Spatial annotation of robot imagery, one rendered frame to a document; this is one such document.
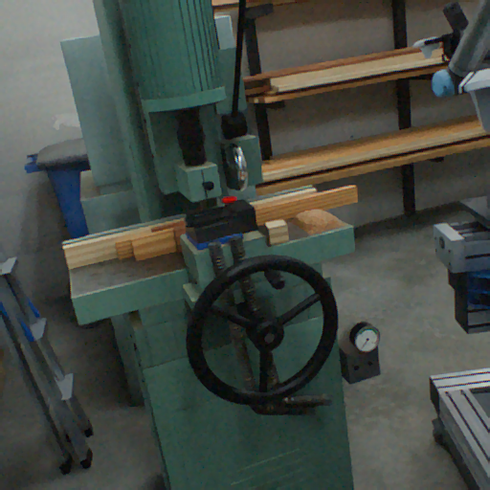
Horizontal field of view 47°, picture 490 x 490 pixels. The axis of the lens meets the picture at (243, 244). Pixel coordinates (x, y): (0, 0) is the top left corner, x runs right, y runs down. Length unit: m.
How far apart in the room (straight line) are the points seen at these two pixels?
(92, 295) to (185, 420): 0.35
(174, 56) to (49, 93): 2.39
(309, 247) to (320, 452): 0.52
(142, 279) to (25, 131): 2.48
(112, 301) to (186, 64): 0.48
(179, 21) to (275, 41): 2.56
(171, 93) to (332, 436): 0.87
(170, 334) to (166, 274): 0.13
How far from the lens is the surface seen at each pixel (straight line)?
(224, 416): 1.30
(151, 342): 1.17
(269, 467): 1.42
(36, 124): 3.52
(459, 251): 1.50
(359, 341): 1.27
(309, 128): 3.79
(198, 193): 1.22
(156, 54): 1.16
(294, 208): 1.34
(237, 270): 0.95
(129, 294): 1.13
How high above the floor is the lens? 1.29
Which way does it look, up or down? 19 degrees down
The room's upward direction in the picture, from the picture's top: 9 degrees counter-clockwise
